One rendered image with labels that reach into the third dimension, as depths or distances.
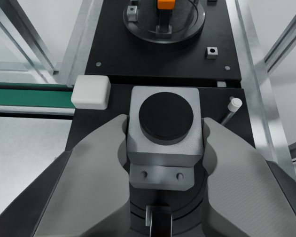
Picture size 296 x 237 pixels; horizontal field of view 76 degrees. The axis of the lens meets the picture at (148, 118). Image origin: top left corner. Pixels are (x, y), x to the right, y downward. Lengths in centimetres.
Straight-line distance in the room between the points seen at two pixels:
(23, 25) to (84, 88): 11
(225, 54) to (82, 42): 25
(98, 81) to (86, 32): 16
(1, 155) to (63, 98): 13
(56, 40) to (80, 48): 20
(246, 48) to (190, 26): 11
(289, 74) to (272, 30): 14
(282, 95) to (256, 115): 19
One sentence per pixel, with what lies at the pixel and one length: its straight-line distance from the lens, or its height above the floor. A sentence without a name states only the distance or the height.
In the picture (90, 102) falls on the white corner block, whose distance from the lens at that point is 26.
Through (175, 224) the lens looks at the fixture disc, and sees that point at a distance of 21.
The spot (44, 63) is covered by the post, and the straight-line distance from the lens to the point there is 33.
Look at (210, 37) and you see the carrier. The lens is 36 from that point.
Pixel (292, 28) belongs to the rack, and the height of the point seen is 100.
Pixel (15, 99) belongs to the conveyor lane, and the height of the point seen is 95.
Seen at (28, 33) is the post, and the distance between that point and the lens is 32.
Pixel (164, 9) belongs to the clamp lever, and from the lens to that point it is 27.
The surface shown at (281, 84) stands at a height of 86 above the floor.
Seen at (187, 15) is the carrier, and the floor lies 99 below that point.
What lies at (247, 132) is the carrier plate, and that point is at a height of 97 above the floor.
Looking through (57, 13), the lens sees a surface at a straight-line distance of 65.
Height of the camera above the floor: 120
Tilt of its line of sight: 64 degrees down
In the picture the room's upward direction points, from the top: 2 degrees counter-clockwise
